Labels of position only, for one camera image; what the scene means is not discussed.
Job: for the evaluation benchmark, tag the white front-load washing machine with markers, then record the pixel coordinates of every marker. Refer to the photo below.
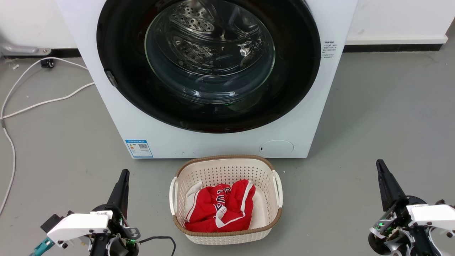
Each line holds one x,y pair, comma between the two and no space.
117,113

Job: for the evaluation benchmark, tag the blue white energy label sticker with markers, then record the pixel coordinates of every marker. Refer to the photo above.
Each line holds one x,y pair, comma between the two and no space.
139,148

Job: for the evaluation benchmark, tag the cream plastic laundry basket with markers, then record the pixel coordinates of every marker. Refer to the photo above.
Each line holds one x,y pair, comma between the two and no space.
227,169

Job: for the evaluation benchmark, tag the white cloth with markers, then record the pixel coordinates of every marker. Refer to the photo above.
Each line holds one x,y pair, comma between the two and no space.
193,193

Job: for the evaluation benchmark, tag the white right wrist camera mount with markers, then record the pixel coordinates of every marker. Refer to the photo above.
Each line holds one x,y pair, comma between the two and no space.
432,215

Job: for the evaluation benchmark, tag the small black text label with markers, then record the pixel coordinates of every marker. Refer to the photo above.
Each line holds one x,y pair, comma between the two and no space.
329,48

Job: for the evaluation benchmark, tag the red white sports garment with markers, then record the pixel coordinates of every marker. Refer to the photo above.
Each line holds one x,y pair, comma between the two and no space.
217,209

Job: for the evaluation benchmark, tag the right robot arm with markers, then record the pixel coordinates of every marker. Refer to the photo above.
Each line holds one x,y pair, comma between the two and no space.
423,245

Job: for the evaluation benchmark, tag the grey metal floor bracket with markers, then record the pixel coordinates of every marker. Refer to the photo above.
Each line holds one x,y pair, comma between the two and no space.
21,49

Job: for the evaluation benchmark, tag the round white filter cover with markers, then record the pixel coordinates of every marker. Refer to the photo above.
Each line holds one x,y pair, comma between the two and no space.
277,148

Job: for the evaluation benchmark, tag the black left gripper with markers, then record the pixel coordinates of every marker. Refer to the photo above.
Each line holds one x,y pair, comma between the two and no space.
122,231

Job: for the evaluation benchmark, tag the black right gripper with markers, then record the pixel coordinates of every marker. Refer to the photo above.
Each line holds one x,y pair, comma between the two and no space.
391,222

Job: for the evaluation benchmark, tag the small black caster wheel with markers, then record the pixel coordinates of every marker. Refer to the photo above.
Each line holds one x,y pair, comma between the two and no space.
47,63

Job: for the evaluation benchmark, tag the steel perforated washing drum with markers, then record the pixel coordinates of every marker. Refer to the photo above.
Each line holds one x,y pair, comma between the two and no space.
209,39

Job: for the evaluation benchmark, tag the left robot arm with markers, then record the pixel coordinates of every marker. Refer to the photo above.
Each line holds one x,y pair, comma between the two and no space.
106,250

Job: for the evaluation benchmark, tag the round black glass washer door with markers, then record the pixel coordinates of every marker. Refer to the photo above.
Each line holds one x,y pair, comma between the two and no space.
291,89

